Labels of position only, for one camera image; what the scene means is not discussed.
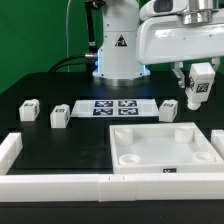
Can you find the white square tabletop tray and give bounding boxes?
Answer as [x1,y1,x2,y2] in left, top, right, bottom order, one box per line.
[109,122,224,174]

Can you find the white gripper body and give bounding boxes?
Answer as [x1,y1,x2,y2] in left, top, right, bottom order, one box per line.
[136,9,224,65]

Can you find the black cables behind robot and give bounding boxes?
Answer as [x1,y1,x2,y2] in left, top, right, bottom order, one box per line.
[48,53,99,73]

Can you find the white U-shaped fence wall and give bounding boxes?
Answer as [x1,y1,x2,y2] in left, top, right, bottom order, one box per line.
[0,133,224,202]

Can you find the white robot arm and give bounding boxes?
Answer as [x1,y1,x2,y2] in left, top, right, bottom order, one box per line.
[86,0,224,87]

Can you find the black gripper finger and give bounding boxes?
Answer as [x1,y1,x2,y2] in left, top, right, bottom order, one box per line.
[211,57,220,71]
[172,62,185,88]

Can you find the white marker plate with tags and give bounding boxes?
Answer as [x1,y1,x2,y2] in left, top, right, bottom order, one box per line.
[71,99,159,118]

